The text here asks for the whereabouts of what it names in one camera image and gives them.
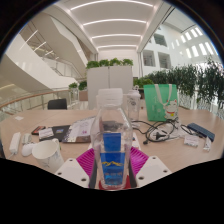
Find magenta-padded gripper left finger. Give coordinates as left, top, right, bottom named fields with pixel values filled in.
left=54, top=148, right=98, bottom=189

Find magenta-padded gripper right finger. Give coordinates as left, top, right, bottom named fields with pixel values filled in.
left=129, top=146, right=173, bottom=189

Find clear blue-labelled water bottle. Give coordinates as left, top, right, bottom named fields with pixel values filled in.
left=90, top=87, right=134, bottom=191

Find white mug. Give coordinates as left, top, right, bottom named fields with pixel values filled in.
left=31, top=138, right=65, bottom=174

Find black folder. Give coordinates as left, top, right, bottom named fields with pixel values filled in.
left=38, top=124, right=72, bottom=143

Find printed booklet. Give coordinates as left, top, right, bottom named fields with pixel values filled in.
left=61, top=116, right=98, bottom=144

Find white card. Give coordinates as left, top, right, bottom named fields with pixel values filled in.
left=38, top=127, right=55, bottom=140

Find white computer mouse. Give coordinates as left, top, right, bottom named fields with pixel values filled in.
left=20, top=142, right=37, bottom=158

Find small white packet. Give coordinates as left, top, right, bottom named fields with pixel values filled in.
left=183, top=134, right=200, bottom=148

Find small red and black box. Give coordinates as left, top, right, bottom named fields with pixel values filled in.
left=31, top=125, right=47, bottom=136

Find small pale oval device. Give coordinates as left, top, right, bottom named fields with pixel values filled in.
left=21, top=133, right=33, bottom=146

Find small white tube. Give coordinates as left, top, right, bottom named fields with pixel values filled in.
left=202, top=135, right=213, bottom=153

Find white power strip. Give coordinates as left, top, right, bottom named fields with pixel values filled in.
left=8, top=131, right=22, bottom=155

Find clear white-capped drink bottle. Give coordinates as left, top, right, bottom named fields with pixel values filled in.
left=126, top=85, right=142, bottom=123

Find black chair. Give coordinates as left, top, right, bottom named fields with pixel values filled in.
left=47, top=98, right=69, bottom=111

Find green tote bag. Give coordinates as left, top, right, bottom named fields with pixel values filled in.
left=143, top=83, right=180, bottom=123

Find small brown planter box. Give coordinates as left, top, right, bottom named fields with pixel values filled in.
left=68, top=80, right=89, bottom=102

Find green plant hedge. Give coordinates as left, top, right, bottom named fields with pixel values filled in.
left=133, top=56, right=224, bottom=112

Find white cabinet with plants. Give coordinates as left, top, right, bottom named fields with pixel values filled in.
left=85, top=57, right=135, bottom=110

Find ceiling light strips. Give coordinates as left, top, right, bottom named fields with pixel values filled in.
left=69, top=0, right=154, bottom=50

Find black cables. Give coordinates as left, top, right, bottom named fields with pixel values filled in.
left=131, top=118, right=188, bottom=146

